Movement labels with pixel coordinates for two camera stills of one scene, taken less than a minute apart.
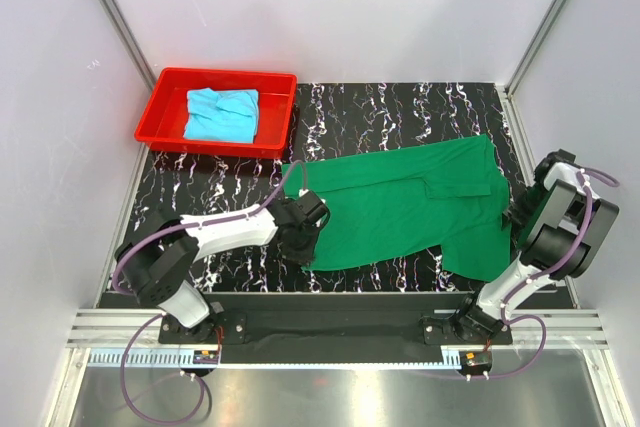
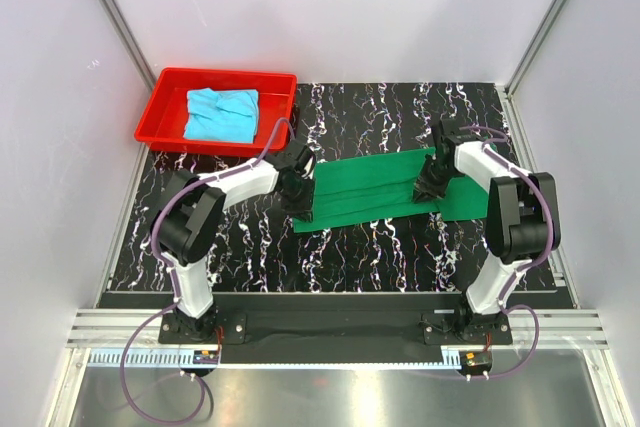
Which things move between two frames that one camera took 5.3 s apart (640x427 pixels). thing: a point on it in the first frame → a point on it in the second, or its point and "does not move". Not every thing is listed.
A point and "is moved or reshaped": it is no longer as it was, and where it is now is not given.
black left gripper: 306,255 → 302,210
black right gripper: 514,212 → 425,191
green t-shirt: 446,198 is moved or reshaped
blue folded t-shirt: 222,116 does not move
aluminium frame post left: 114,13 does not move
